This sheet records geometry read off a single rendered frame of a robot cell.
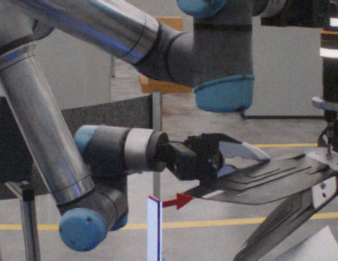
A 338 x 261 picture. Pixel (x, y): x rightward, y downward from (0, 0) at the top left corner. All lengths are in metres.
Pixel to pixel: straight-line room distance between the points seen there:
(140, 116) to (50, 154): 2.07
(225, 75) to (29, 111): 0.36
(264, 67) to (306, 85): 0.63
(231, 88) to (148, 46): 0.14
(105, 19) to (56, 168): 0.30
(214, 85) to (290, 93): 6.53
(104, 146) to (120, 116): 1.85
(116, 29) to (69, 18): 0.07
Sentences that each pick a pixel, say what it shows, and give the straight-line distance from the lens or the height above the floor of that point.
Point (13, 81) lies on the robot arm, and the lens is 0.91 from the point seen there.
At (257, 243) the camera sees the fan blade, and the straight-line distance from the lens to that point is 1.12.
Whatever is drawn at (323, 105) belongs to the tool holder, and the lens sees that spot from 0.90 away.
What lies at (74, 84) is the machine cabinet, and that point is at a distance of 6.90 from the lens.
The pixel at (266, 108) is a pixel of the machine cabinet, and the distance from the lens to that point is 7.13.
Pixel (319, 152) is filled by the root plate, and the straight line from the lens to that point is 0.98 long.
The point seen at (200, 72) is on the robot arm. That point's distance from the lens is 0.68.
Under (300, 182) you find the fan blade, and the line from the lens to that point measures 0.84.
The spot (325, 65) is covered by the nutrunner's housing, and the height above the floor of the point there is 1.35.
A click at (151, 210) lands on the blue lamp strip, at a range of 0.74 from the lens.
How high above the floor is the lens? 1.44
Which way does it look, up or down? 15 degrees down
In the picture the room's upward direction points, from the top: 1 degrees counter-clockwise
